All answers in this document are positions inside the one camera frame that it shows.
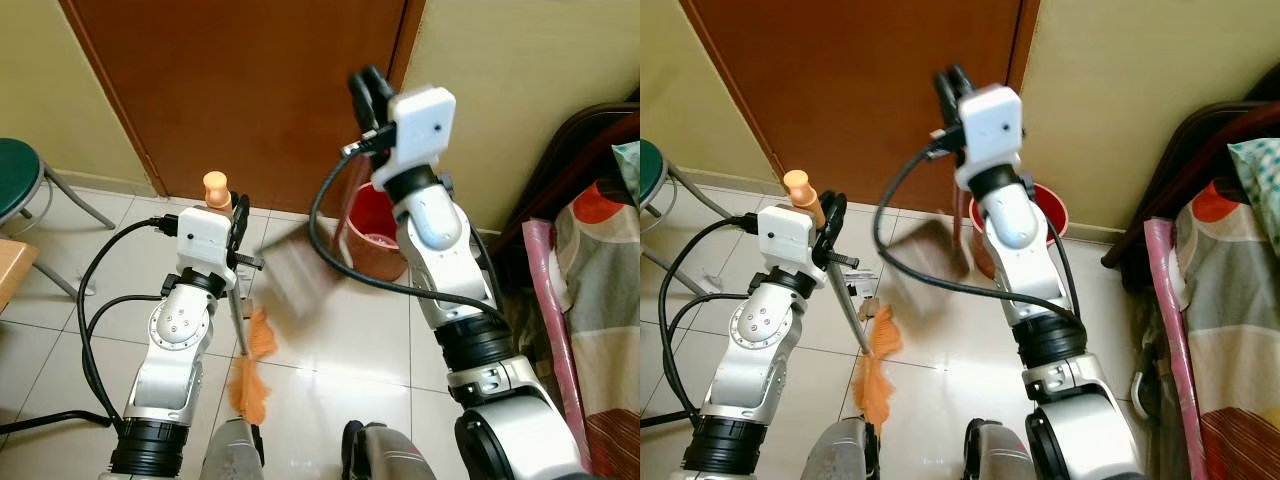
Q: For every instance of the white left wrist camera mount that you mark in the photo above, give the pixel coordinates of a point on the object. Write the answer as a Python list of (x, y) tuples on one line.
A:
[(203, 240), (785, 238)]

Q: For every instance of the grey left robot leg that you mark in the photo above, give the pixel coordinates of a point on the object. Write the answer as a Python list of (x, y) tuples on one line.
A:
[(840, 455), (232, 455)]

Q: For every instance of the green round stool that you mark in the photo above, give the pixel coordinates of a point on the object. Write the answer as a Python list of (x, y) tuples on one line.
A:
[(650, 170), (15, 170)]

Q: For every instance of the brown wooden door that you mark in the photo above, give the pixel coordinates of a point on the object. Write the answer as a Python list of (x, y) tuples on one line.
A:
[(850, 80), (240, 90)]

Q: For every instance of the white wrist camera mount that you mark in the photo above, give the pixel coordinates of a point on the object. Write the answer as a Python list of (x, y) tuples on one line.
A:
[(785, 238), (425, 125), (203, 240), (993, 125)]

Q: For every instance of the pink rolled mat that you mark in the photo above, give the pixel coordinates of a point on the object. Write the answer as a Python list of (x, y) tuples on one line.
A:
[(1175, 330), (555, 320)]

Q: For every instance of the orange bristle broom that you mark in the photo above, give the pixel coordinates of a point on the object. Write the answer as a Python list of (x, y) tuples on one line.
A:
[(250, 385), (878, 385)]

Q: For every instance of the grey right robot leg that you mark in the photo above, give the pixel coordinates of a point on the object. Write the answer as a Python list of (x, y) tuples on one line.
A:
[(385, 455), (998, 455)]

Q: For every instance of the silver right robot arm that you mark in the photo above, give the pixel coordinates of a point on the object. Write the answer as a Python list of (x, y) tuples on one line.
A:
[(455, 290), (1040, 300)]

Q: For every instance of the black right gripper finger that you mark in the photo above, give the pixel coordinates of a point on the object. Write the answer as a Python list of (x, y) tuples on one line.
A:
[(380, 85), (943, 95), (358, 100), (963, 82)]

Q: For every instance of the light wooden table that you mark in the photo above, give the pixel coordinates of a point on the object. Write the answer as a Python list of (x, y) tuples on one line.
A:
[(12, 270)]

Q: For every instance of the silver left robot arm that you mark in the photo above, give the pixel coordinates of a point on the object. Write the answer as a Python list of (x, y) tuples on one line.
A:
[(745, 340), (165, 345)]

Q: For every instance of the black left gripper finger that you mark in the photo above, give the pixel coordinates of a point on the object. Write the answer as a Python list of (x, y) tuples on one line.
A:
[(245, 215), (825, 232), (841, 220), (235, 225)]

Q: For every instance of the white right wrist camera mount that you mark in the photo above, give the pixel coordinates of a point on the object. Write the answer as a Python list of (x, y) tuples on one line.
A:
[(993, 125), (425, 125)]

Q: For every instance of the patterned grey orange bedsheet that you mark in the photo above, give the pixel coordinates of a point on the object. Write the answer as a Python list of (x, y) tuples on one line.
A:
[(605, 330), (1235, 340)]

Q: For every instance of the red plastic bucket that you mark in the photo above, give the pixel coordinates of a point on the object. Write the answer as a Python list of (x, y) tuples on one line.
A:
[(1050, 215), (372, 235)]

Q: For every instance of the grey robot leg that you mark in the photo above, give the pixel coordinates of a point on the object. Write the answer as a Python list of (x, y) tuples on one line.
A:
[(385, 455), (232, 455), (998, 455), (840, 455)]

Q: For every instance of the green checked pillow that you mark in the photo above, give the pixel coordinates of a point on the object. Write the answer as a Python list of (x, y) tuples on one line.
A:
[(1262, 185), (628, 165)]

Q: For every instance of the dark wooden bed frame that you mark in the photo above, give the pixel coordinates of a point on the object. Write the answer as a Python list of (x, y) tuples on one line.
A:
[(540, 170), (1160, 180)]

